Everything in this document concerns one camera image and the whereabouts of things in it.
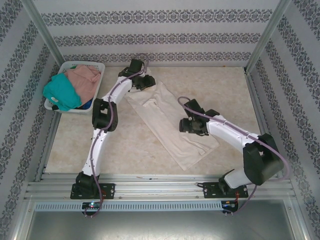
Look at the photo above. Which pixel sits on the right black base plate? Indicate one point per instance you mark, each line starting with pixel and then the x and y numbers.
pixel 210 190

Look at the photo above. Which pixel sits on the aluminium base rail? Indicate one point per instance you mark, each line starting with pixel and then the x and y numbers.
pixel 162 186

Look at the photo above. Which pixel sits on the white plastic laundry basket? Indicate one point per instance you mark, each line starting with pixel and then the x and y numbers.
pixel 98 67

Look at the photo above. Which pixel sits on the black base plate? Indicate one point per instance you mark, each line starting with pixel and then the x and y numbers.
pixel 110 190
pixel 210 190

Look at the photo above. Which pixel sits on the aluminium frame post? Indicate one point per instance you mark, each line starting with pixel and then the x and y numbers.
pixel 42 27
pixel 268 32

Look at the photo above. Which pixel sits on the left controller board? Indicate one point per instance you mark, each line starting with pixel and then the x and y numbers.
pixel 92 205

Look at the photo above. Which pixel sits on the green garment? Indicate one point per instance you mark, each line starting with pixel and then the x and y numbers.
pixel 73 67

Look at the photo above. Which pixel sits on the blue t-shirt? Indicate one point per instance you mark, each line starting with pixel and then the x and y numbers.
pixel 87 105

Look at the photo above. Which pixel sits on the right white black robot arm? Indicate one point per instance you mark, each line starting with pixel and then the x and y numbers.
pixel 260 162

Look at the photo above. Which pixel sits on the teal t-shirt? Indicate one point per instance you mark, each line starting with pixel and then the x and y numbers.
pixel 61 91

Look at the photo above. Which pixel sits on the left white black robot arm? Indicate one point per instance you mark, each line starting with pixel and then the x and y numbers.
pixel 96 155

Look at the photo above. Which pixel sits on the white t-shirt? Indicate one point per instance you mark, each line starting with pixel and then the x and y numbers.
pixel 170 132

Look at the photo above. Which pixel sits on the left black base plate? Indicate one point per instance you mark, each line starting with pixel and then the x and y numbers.
pixel 110 190

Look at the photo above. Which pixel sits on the right controller board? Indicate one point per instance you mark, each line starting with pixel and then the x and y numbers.
pixel 228 204

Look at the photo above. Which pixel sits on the controller board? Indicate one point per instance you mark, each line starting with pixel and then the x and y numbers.
pixel 92 205
pixel 228 204

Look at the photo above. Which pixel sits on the aluminium side rail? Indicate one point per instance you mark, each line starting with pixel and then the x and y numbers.
pixel 255 95
pixel 53 122

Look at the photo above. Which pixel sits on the pink t-shirt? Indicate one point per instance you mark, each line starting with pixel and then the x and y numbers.
pixel 83 78

